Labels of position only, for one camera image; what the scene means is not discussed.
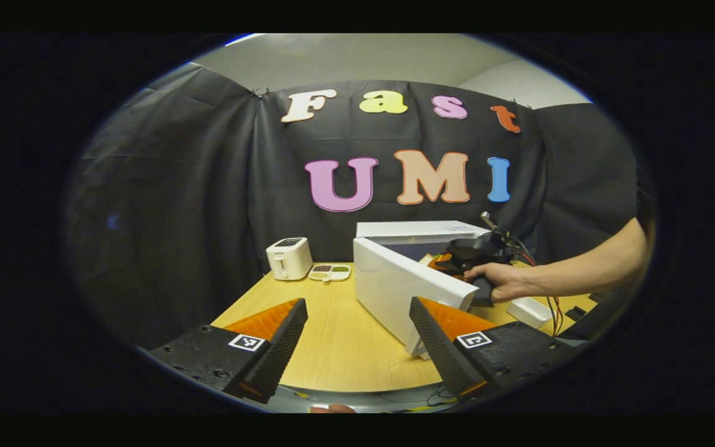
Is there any white divided snack dish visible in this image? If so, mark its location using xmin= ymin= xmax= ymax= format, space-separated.
xmin=308 ymin=264 xmax=352 ymax=282

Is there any red and black cable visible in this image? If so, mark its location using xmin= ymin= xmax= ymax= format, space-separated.
xmin=510 ymin=233 xmax=564 ymax=337

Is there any white rectangular tray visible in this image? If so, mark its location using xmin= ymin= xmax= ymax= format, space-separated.
xmin=506 ymin=297 xmax=555 ymax=330

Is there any white toaster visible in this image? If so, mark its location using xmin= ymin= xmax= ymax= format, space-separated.
xmin=266 ymin=237 xmax=313 ymax=281

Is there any white microwave oven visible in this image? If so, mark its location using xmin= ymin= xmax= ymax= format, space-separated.
xmin=353 ymin=220 xmax=492 ymax=359

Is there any black backdrop cloth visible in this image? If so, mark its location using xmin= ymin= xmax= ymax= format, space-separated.
xmin=66 ymin=62 xmax=650 ymax=351

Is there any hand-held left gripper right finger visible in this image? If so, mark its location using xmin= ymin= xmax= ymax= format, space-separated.
xmin=408 ymin=296 xmax=582 ymax=401

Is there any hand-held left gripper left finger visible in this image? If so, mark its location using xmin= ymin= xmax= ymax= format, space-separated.
xmin=148 ymin=298 xmax=308 ymax=404

